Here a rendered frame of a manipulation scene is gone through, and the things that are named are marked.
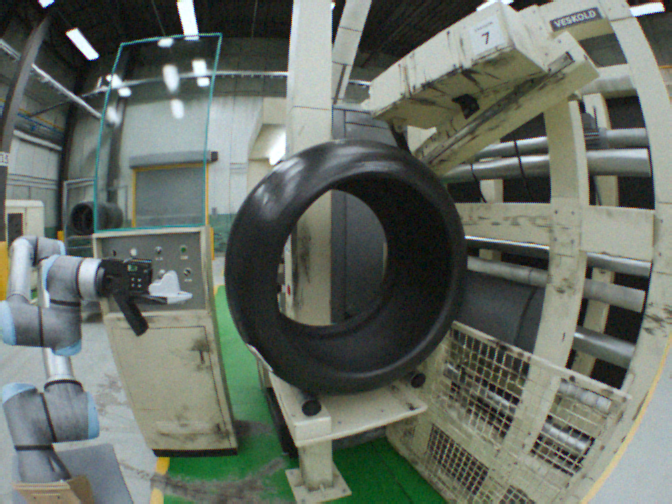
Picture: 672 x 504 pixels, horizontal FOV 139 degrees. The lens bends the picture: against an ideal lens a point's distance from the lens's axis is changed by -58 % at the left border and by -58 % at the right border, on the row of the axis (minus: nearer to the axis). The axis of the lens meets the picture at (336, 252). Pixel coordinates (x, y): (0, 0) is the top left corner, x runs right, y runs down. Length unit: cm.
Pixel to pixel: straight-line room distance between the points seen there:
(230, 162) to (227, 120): 150
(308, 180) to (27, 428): 93
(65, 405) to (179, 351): 71
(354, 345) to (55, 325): 81
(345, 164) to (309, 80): 53
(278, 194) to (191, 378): 111
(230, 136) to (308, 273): 934
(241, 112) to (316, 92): 940
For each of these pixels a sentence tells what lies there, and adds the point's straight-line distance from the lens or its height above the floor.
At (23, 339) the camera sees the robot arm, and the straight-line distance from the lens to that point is 70.
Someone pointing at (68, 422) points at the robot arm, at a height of 82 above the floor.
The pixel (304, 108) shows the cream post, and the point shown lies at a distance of 96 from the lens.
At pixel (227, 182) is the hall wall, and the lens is 974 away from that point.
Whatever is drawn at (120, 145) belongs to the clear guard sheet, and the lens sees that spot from 140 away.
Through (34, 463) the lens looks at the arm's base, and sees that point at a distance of 89.
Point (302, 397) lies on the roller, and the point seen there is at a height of 92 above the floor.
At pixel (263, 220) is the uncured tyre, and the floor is 130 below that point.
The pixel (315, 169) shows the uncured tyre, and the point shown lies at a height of 139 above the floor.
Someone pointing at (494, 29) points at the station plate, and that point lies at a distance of 67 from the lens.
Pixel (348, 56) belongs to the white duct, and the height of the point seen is 212.
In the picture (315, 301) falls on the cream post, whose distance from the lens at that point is 95.
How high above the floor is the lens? 131
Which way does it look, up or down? 7 degrees down
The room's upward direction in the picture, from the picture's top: straight up
